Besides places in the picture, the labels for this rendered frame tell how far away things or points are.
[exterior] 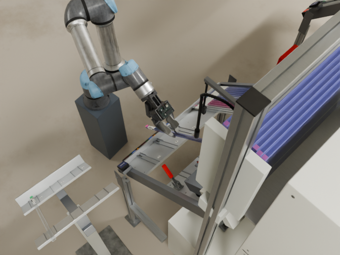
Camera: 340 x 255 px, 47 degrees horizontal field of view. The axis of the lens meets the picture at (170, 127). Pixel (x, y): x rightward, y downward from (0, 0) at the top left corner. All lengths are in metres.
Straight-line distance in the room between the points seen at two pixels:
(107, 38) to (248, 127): 1.38
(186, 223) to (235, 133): 1.20
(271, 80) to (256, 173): 0.22
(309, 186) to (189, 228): 1.13
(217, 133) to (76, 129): 2.09
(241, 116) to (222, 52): 2.54
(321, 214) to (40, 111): 2.44
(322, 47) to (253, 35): 2.62
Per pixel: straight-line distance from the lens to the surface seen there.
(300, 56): 0.71
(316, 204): 0.78
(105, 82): 1.65
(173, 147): 1.76
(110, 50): 2.00
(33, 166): 2.78
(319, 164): 0.82
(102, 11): 1.86
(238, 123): 0.67
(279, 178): 1.15
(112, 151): 2.63
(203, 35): 3.28
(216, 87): 1.31
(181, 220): 1.87
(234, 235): 1.88
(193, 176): 1.38
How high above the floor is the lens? 2.42
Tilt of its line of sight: 61 degrees down
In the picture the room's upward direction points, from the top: 1 degrees clockwise
